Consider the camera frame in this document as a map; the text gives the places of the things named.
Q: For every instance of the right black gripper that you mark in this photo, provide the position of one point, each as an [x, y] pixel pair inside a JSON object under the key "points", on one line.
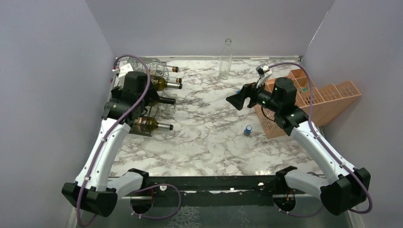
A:
{"points": [[252, 89]]}

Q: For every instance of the clear glass bottle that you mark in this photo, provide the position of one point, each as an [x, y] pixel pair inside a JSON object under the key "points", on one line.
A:
{"points": [[225, 60]]}

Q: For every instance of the dark green wine bottle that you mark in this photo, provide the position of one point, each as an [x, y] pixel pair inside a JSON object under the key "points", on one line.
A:
{"points": [[162, 100]]}

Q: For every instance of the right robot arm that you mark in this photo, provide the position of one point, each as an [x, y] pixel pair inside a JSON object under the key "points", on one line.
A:
{"points": [[343, 186]]}

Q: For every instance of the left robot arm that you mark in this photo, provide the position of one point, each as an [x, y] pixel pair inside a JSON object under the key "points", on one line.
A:
{"points": [[91, 190]]}

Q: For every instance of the bottle with brown cap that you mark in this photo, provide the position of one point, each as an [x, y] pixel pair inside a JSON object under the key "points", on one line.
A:
{"points": [[174, 69]]}

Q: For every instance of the wine bottle silver foil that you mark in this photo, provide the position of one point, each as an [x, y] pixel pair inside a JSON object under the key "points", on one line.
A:
{"points": [[160, 83], [145, 125]]}

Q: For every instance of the clear bottle in rack top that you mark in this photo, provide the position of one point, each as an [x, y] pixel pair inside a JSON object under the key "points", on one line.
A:
{"points": [[155, 66]]}

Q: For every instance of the lower wine bottle silver foil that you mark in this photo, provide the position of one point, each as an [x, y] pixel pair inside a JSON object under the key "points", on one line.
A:
{"points": [[145, 125]]}

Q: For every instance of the blue small cylinder can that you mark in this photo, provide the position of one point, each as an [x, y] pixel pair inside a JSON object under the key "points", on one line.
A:
{"points": [[247, 130]]}

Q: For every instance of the pink plastic organizer basket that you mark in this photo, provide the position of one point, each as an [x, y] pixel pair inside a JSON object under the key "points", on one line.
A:
{"points": [[328, 102]]}

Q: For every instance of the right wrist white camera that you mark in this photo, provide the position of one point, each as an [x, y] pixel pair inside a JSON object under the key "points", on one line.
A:
{"points": [[264, 73]]}

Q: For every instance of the wrist white camera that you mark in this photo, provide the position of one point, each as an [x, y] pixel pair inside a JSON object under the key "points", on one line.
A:
{"points": [[264, 73], [121, 72]]}

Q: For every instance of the black wire wine rack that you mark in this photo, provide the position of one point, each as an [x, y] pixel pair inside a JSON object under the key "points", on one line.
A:
{"points": [[148, 113]]}

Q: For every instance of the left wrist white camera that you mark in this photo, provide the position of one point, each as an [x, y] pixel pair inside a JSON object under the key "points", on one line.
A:
{"points": [[121, 72]]}

